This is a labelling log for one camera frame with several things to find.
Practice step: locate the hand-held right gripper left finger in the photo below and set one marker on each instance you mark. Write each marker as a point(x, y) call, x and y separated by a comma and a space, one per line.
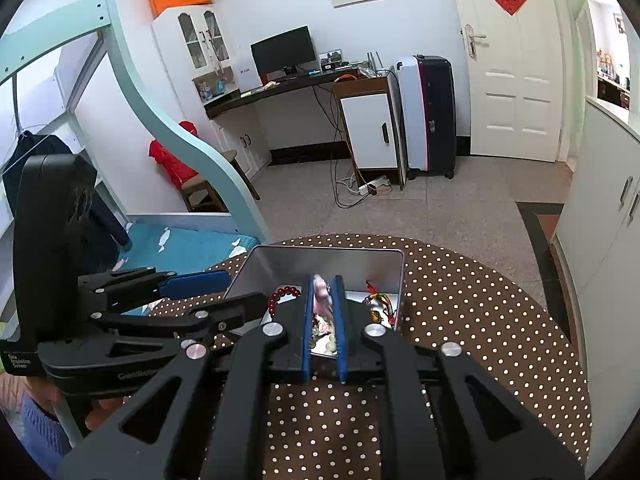
point(306, 332)

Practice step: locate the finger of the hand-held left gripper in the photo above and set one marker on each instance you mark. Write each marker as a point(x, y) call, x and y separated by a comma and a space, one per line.
point(225, 312)
point(195, 283)

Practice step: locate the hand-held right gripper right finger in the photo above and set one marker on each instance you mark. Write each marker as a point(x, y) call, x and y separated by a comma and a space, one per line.
point(341, 332)

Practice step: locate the pink flower hair clip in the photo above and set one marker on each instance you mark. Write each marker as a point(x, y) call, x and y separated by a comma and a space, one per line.
point(322, 295)

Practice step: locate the grey metal box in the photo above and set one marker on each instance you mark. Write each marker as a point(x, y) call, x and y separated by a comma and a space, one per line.
point(325, 260)

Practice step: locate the person's left forearm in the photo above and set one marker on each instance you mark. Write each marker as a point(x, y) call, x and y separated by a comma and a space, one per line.
point(40, 430)

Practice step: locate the person's left hand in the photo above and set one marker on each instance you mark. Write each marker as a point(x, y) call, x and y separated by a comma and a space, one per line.
point(105, 410)

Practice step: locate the blue mattress cover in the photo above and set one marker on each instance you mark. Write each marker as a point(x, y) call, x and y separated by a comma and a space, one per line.
point(190, 247)

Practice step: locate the wooden chair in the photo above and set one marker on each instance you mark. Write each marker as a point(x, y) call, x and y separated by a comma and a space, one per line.
point(200, 192)

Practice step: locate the red cat cushion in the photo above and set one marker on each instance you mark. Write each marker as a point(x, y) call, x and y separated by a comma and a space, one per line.
point(172, 165)

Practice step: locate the round polka dot table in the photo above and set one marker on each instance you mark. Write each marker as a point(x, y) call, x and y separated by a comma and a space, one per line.
point(475, 310)

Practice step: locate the white power strip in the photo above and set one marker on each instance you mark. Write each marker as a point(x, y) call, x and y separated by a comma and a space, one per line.
point(370, 186)

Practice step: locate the black top desk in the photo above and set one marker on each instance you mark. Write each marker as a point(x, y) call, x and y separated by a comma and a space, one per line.
point(235, 102)

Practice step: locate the brown cabinet with white door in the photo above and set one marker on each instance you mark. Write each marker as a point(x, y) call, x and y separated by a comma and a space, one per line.
point(367, 130)

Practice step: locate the white box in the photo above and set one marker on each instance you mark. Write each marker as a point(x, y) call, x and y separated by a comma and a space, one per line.
point(246, 79)

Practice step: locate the dark floor mat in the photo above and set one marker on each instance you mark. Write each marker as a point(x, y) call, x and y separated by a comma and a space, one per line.
point(542, 240)

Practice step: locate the white glass door cabinet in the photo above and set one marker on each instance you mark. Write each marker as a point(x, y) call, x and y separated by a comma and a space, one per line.
point(175, 60)

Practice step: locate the black and white suitcase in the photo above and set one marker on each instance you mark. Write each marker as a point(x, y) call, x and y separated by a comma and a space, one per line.
point(435, 115)

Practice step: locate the black computer monitor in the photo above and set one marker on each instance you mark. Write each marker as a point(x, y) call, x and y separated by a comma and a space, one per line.
point(282, 52)

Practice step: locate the white sideboard cabinet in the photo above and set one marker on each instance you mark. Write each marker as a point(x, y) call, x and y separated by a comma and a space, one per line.
point(605, 235)

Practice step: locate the white panel door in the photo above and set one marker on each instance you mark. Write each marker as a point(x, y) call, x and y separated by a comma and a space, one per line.
point(510, 85)

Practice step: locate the teal bunk bed frame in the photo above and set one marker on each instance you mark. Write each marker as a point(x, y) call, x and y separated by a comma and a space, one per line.
point(150, 105)

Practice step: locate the small photo frame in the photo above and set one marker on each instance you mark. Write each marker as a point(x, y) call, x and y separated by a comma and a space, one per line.
point(331, 55)

